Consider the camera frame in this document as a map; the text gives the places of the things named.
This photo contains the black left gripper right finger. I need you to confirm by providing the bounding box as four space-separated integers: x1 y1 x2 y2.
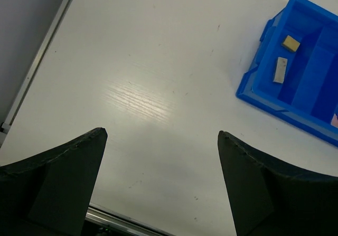
218 131 337 235

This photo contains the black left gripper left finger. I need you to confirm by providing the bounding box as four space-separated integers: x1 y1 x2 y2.
1 128 108 235

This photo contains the pink clear case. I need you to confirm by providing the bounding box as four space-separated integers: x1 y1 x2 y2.
331 114 338 128

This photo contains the grey eraser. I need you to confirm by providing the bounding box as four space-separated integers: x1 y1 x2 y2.
273 57 288 84

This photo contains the yellow eraser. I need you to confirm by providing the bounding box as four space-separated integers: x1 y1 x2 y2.
281 35 301 53

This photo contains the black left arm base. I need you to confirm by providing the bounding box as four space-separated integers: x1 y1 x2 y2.
80 218 133 236

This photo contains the blue compartment tray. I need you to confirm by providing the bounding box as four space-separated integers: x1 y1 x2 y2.
236 0 337 145

